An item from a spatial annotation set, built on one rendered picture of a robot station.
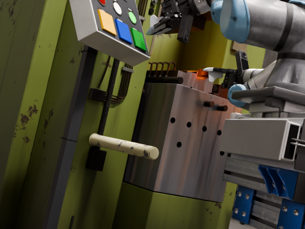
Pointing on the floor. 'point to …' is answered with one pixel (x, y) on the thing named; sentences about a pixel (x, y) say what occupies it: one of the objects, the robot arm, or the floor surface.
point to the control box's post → (58, 190)
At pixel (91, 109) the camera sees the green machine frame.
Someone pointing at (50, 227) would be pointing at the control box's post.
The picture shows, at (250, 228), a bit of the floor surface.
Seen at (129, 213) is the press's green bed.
